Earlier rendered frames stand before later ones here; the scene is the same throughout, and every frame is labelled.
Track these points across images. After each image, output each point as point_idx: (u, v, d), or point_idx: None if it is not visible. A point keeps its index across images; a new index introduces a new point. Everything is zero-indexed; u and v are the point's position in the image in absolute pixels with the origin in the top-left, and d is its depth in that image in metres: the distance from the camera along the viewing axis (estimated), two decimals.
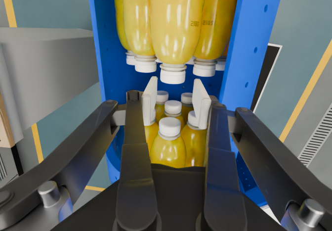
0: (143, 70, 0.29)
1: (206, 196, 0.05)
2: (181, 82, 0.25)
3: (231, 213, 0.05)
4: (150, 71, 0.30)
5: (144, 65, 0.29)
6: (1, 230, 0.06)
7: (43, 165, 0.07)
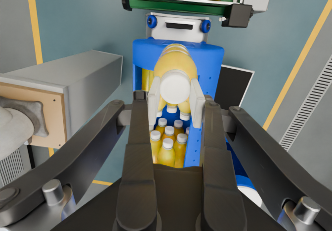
0: None
1: (205, 197, 0.05)
2: (187, 83, 0.20)
3: (231, 213, 0.05)
4: (159, 115, 0.61)
5: None
6: (6, 226, 0.06)
7: (48, 163, 0.07)
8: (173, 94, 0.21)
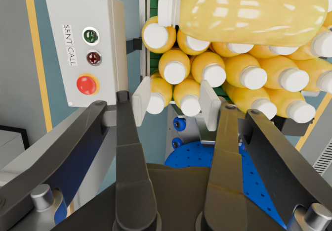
0: None
1: (208, 195, 0.05)
2: (183, 69, 0.29)
3: (232, 214, 0.05)
4: None
5: None
6: None
7: (33, 169, 0.07)
8: (173, 77, 0.30)
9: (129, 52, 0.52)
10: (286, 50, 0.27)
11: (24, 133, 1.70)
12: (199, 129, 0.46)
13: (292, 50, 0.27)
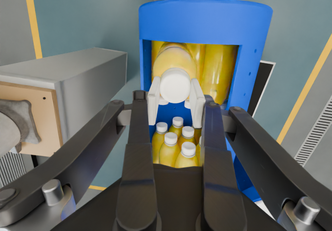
0: (174, 73, 0.20)
1: (206, 197, 0.05)
2: None
3: (231, 213, 0.05)
4: (183, 83, 0.20)
5: (175, 71, 0.20)
6: (5, 226, 0.06)
7: (48, 163, 0.07)
8: None
9: None
10: None
11: None
12: None
13: None
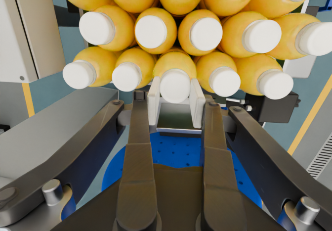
0: (174, 72, 0.20)
1: (206, 197, 0.05)
2: (103, 21, 0.21)
3: (231, 213, 0.05)
4: (183, 83, 0.20)
5: (175, 71, 0.21)
6: (5, 226, 0.06)
7: (48, 163, 0.07)
8: (92, 33, 0.22)
9: None
10: None
11: (8, 129, 1.63)
12: (160, 115, 0.37)
13: None
